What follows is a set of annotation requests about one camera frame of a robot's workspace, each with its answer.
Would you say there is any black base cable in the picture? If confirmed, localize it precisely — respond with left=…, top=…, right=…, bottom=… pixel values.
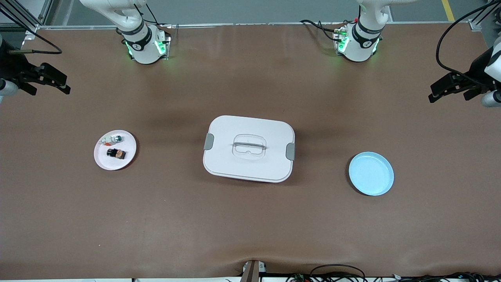
left=300, top=19, right=349, bottom=42

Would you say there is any black cable loop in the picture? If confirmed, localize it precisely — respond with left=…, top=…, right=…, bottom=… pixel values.
left=310, top=264, right=367, bottom=282

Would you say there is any white lidded storage box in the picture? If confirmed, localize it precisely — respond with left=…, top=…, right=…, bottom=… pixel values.
left=203, top=115, right=296, bottom=183

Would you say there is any pink round plate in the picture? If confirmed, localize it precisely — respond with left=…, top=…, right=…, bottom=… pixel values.
left=94, top=130, right=137, bottom=171

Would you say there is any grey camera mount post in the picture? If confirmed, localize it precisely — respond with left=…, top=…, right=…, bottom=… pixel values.
left=240, top=260, right=267, bottom=282

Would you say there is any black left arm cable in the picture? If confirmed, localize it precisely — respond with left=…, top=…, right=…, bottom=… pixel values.
left=435, top=2, right=501, bottom=87

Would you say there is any light blue round plate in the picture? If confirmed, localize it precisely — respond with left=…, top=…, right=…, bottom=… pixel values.
left=348, top=152, right=395, bottom=196

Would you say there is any aluminium table edge rail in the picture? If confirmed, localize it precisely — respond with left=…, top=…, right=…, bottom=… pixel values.
left=37, top=22, right=480, bottom=30

